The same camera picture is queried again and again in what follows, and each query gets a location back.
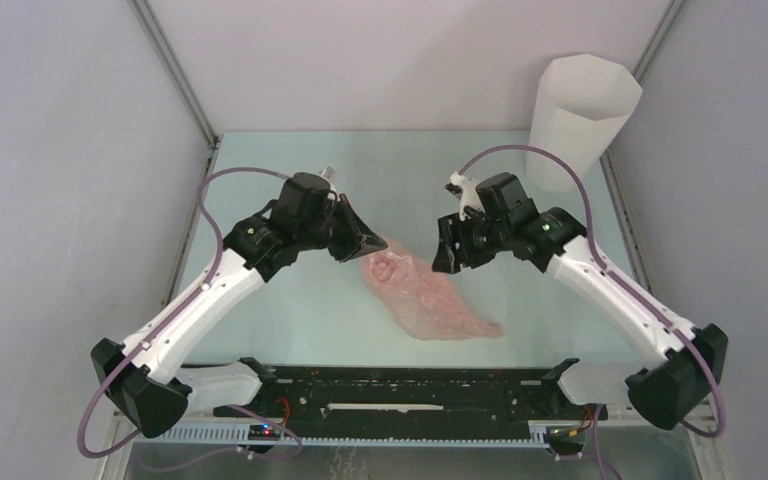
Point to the aluminium frame rail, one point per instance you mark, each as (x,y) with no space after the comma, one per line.
(660,334)

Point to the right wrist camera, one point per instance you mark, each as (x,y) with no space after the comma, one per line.
(464,188)

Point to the white paper trash bin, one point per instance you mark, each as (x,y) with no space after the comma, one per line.
(582,103)

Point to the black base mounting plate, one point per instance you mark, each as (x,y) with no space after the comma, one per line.
(461,405)

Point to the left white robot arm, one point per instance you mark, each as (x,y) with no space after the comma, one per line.
(144,375)

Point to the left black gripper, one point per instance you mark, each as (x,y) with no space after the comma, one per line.
(359,241)

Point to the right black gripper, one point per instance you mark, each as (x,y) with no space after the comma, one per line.
(452,230)

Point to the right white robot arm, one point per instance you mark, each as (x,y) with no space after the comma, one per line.
(566,254)

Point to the pink plastic trash bag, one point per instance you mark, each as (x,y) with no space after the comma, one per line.
(426,305)

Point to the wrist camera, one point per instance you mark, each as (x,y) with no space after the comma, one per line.
(464,188)
(329,175)

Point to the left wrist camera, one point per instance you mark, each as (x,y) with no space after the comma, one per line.
(329,175)

